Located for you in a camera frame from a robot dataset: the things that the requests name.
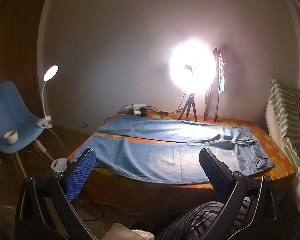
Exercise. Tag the blue shell chair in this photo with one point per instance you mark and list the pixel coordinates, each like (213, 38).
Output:
(10, 110)

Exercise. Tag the white power strip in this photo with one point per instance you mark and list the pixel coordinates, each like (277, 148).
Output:
(135, 106)

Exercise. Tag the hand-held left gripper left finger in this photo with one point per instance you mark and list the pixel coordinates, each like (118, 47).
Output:
(81, 177)

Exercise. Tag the green striped white pillow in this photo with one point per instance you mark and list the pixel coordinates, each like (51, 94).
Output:
(280, 110)

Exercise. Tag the colourful patterned cloth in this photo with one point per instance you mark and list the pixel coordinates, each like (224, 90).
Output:
(223, 65)

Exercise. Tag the orange floral blanket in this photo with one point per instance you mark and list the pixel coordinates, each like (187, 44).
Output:
(277, 160)

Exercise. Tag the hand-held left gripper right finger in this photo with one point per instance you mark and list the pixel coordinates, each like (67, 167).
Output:
(215, 173)

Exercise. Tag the black power adapter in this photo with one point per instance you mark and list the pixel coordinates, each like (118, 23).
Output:
(143, 112)

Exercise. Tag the white fan heater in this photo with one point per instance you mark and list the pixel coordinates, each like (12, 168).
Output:
(59, 164)

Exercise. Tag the fluffy white slipper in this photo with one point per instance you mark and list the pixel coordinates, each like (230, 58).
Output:
(142, 235)

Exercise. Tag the white clip lamp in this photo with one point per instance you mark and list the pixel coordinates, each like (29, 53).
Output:
(50, 73)

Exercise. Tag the white cup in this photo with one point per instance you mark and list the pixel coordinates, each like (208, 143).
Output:
(10, 137)

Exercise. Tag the person's striped trouser leg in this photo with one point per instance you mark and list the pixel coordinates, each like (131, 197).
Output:
(195, 220)

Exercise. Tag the blue denim pants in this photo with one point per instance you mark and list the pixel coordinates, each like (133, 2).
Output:
(165, 160)

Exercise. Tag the brown wooden door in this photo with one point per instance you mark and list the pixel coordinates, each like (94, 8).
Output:
(15, 42)

